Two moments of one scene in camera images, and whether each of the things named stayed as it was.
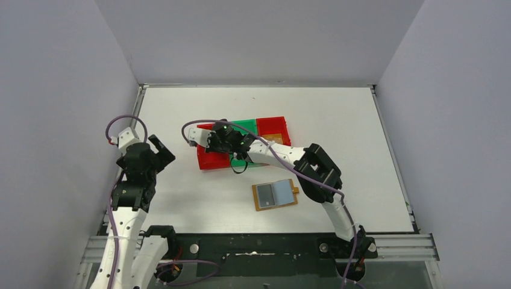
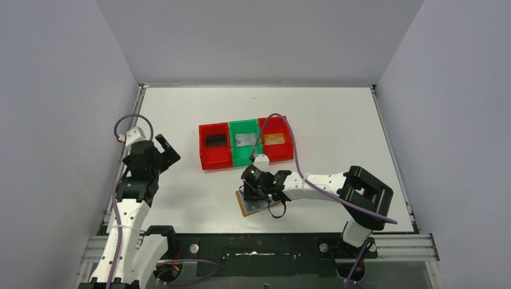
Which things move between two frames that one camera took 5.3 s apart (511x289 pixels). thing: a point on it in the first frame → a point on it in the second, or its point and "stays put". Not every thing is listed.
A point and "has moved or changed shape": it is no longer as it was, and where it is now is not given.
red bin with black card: (212, 160) stays put
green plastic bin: (246, 126) stays put
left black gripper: (153, 155) stays put
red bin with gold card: (273, 129) stays put
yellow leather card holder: (273, 194) has moved or changed shape
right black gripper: (211, 136) → (251, 195)
